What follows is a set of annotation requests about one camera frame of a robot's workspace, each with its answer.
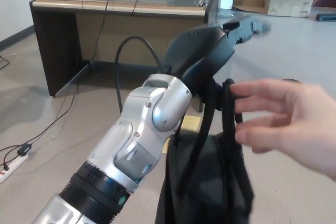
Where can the clear plastic wrap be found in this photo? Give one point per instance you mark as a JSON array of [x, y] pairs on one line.
[[229, 13]]

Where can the dark wooden desk tan top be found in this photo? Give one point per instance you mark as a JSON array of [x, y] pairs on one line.
[[57, 51]]

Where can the white power strip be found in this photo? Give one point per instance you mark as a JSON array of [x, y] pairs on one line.
[[13, 166]]

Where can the black lunchbag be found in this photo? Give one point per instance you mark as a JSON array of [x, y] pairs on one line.
[[210, 176]]

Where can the dark blue flat object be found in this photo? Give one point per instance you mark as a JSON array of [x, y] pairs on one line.
[[326, 17]]

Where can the black power adapter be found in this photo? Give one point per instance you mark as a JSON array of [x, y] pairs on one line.
[[25, 148]]

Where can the person's bare hand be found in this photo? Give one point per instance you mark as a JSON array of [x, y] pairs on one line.
[[296, 119]]

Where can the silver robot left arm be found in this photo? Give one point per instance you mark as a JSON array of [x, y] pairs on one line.
[[141, 134]]

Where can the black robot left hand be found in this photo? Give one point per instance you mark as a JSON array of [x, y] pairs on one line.
[[202, 53]]

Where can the yellow paper sheet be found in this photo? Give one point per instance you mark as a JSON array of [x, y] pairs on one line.
[[190, 123]]

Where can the flat cardboard sheet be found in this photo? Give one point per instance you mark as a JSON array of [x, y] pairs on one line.
[[248, 2]]

